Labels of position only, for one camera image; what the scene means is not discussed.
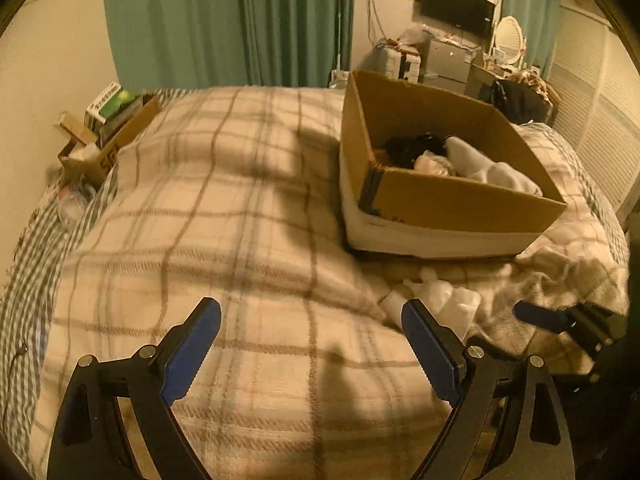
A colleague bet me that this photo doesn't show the white plastic bag bundle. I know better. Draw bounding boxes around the white plastic bag bundle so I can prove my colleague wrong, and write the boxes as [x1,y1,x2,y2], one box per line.
[378,268,482,340]

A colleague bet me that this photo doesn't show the white knit glove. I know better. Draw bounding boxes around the white knit glove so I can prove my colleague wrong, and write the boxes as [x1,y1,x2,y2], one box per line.
[445,136,542,196]

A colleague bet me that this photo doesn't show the black round jar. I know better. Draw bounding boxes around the black round jar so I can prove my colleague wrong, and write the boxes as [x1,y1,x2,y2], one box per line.
[384,133,446,169]

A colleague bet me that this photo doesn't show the checkered green bed sheet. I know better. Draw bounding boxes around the checkered green bed sheet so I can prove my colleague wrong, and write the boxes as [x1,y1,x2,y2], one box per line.
[0,86,202,470]

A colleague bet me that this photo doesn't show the brown cardboard box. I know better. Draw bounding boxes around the brown cardboard box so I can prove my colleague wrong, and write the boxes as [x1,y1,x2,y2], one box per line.
[340,70,566,260]

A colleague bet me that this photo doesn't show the white crumpled item in box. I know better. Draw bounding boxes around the white crumpled item in box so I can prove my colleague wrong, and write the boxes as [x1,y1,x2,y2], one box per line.
[413,151,457,177]

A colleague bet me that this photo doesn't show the black jacket on chair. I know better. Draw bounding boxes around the black jacket on chair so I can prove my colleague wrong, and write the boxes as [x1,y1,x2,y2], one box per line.
[478,79,552,125]

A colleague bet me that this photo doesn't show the white louvered wardrobe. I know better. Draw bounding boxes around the white louvered wardrobe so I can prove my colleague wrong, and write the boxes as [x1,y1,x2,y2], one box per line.
[549,6,639,220]

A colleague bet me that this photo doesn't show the small plastic water bottle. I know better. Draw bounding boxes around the small plastic water bottle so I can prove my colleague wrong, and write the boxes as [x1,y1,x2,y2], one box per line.
[56,186,96,229]

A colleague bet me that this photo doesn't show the silver mini fridge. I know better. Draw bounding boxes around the silver mini fridge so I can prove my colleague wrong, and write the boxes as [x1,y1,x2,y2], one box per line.
[421,39,483,96]

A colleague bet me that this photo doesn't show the white oval vanity mirror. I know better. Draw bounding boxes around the white oval vanity mirror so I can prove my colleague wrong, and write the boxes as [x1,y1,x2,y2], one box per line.
[492,15,526,66]

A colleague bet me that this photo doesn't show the plaid beige blanket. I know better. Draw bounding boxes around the plaid beige blanket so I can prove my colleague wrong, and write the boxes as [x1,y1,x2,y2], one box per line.
[29,84,630,480]

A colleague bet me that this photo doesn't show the small cardboard box SF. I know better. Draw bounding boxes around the small cardboard box SF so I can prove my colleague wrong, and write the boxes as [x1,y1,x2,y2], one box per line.
[58,94,160,188]

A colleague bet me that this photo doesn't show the white suitcase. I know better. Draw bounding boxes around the white suitcase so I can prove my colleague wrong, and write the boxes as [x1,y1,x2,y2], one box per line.
[376,46,421,84]

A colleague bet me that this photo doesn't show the green curtain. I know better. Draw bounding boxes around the green curtain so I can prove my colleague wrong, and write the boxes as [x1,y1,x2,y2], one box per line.
[501,0,561,75]
[104,0,352,90]

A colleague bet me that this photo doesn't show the green white product box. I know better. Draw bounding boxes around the green white product box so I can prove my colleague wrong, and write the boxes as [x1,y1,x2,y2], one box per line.
[85,81,137,125]

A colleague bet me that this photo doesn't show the black wall television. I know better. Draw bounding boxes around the black wall television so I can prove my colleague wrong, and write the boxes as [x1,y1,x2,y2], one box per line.
[420,0,496,40]

